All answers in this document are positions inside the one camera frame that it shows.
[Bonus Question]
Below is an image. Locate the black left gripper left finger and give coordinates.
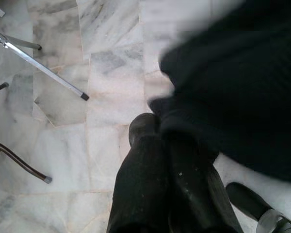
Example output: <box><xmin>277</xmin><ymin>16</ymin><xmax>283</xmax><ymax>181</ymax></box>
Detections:
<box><xmin>106</xmin><ymin>113</ymin><xmax>172</xmax><ymax>233</ymax></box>

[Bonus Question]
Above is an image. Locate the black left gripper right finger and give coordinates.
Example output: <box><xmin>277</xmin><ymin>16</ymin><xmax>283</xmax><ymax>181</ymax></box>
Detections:
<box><xmin>163</xmin><ymin>135</ymin><xmax>244</xmax><ymax>233</ymax></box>

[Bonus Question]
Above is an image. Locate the black fonemax print T-shirt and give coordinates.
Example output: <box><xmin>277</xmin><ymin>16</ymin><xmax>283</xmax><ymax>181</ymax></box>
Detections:
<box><xmin>147</xmin><ymin>0</ymin><xmax>291</xmax><ymax>184</ymax></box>

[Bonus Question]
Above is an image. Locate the marble top folding table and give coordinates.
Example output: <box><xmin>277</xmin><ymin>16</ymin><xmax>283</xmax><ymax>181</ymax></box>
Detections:
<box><xmin>0</xmin><ymin>82</ymin><xmax>53</xmax><ymax>184</ymax></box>

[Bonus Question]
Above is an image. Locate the silver metal clothes rack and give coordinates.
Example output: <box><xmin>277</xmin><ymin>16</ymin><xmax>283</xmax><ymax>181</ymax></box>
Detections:
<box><xmin>0</xmin><ymin>0</ymin><xmax>90</xmax><ymax>101</ymax></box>

